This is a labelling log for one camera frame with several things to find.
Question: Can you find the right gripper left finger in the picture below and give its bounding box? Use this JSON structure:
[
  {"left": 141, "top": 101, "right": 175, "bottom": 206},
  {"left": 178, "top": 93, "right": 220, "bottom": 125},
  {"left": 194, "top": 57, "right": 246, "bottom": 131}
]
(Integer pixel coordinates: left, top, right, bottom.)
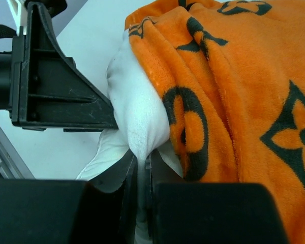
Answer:
[{"left": 0, "top": 152, "right": 137, "bottom": 243}]

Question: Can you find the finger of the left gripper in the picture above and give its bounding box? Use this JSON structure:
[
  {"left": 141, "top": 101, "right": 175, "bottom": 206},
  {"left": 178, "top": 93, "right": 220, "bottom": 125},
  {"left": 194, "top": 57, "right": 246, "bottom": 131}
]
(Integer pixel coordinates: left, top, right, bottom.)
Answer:
[{"left": 11, "top": 2, "right": 117, "bottom": 132}]

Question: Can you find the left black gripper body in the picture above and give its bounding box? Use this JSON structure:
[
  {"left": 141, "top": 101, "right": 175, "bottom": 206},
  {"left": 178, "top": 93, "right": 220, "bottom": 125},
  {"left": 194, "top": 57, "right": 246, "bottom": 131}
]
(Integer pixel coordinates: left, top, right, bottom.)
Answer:
[{"left": 0, "top": 22, "right": 18, "bottom": 111}]

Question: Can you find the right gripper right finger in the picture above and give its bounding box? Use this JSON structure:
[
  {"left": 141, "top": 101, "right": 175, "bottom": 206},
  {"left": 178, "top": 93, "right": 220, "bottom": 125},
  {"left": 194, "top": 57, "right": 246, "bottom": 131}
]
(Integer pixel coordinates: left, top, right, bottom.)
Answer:
[{"left": 145, "top": 152, "right": 288, "bottom": 243}]

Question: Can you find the white pillow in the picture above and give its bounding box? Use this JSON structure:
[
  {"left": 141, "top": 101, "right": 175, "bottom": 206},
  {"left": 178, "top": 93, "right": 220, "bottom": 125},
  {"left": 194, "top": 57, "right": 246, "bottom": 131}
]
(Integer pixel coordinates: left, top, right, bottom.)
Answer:
[{"left": 77, "top": 30, "right": 183, "bottom": 243}]

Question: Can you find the orange patterned pillowcase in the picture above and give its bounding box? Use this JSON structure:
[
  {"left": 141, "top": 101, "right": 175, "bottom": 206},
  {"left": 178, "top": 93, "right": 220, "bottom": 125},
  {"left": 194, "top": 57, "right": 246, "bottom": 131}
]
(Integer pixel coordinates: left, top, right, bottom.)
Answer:
[{"left": 125, "top": 1, "right": 305, "bottom": 243}]

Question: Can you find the aluminium front rail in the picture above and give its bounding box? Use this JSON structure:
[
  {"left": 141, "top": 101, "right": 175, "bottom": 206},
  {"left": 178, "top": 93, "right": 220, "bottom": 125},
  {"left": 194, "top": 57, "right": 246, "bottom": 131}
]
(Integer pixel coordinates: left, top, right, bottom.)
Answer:
[{"left": 0, "top": 127, "right": 35, "bottom": 179}]

